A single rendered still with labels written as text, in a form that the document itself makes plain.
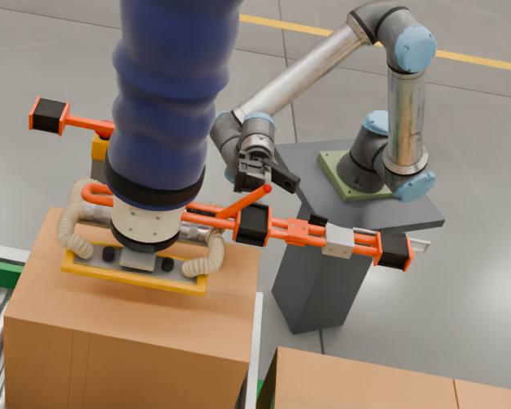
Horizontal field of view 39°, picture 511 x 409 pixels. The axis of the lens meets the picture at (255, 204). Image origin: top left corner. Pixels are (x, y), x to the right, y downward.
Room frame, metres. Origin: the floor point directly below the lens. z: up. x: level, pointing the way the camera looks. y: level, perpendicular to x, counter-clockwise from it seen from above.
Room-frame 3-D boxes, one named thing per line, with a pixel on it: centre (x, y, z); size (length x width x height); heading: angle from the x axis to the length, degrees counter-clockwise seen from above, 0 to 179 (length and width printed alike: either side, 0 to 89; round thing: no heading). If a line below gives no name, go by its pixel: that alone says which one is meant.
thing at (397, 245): (1.34, -0.35, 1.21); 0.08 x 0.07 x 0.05; 98
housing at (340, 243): (1.33, -0.22, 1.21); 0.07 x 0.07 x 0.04; 8
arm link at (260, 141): (1.57, 0.03, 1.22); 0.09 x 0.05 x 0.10; 98
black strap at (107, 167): (1.27, 0.24, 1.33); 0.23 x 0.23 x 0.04
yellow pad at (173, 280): (1.17, 0.23, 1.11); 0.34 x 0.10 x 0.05; 98
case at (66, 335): (1.27, 0.23, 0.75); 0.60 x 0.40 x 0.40; 97
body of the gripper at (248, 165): (1.49, 0.03, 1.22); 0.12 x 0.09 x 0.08; 8
